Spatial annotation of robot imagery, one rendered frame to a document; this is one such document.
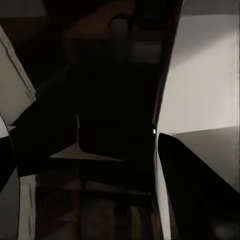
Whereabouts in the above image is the bottle of coffee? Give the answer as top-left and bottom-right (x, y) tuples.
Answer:
(0, 0), (185, 240)

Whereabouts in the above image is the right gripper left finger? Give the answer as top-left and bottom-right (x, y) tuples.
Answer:
(0, 136), (17, 193)

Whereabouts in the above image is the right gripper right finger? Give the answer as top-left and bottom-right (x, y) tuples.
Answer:
(157, 133), (240, 240)

